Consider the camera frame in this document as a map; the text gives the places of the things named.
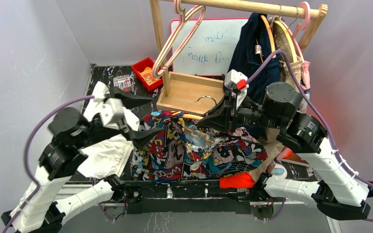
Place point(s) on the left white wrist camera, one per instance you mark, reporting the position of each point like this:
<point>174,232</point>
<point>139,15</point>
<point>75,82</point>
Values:
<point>112,114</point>

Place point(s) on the dark book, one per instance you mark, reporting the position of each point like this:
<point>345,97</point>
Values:
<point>295,159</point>

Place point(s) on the beige plastic hanger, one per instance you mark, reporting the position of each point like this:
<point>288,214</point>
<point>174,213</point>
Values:
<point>184,17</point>

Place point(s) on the pink patterned garment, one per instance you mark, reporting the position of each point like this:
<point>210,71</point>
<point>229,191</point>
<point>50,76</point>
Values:
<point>301,71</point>

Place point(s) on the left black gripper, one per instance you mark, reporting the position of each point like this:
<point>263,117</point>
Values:
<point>129,101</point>

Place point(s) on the orange hanger with navy shorts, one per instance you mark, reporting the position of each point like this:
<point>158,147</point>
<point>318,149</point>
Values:
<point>269,32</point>

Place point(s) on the marker pen pack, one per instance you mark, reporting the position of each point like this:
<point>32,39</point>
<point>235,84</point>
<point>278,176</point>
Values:
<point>123,82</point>

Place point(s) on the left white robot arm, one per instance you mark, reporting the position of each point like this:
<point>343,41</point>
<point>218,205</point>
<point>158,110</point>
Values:
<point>38,211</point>

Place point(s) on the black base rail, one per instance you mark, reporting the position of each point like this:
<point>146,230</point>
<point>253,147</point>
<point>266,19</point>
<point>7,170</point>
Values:
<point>190,196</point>

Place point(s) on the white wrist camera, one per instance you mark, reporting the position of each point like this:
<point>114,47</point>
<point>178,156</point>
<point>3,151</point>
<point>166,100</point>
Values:
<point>112,114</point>
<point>236,82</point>

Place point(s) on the orange shorts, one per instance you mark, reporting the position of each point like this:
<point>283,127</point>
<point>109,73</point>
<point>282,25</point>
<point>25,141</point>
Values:
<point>241,180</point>

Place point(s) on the pink hanger far right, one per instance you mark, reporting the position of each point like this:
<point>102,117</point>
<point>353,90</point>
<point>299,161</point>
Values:
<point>299,27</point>

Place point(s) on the yellow hanger with beige shorts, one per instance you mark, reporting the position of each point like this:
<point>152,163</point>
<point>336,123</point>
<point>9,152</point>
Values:
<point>282,39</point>

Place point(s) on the comic print shorts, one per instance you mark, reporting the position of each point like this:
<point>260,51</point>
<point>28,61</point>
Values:
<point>169,157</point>

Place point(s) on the wooden clothes rack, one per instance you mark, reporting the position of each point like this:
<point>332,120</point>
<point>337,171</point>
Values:
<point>180,91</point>

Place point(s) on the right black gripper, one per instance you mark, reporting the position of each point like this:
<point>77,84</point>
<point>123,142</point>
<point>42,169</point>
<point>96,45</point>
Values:
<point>217,119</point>

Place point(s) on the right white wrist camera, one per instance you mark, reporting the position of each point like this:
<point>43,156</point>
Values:
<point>236,82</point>

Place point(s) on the red plastic bin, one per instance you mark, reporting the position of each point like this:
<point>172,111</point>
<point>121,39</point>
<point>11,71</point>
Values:
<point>139,67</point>

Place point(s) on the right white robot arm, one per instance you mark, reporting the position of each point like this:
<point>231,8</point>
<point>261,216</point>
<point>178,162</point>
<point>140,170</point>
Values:
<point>338,194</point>

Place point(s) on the white cloth garment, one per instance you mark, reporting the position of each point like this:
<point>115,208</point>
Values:
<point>110,156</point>

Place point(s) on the beige shorts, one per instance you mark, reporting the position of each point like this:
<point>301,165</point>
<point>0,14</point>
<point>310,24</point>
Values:
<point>255,174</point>

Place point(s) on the orange wooden hanger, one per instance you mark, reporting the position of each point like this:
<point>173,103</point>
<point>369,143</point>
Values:
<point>193,134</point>

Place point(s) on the pink framed whiteboard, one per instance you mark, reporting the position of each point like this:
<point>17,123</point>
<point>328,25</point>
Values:
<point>210,49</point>

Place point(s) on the orange card box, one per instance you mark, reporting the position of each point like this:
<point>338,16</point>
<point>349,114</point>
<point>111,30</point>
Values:
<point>148,77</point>

